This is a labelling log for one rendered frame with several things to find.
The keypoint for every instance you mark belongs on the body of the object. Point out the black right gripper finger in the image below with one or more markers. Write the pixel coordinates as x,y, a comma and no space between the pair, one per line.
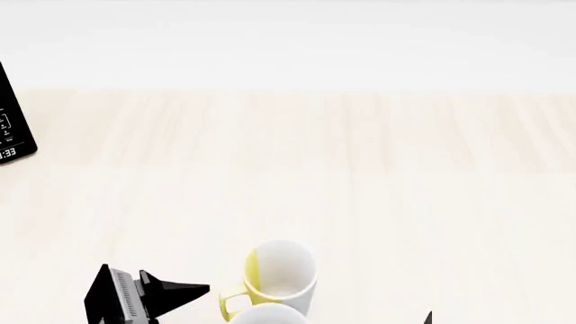
429,319

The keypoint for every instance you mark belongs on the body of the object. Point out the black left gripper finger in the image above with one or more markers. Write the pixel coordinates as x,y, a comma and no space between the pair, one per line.
173,293
100,297

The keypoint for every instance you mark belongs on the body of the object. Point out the yellow and white mug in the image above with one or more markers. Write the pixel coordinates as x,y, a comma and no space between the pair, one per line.
279,273

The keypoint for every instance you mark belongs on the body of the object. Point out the black device with digital display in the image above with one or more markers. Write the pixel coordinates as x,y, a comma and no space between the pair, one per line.
12,135

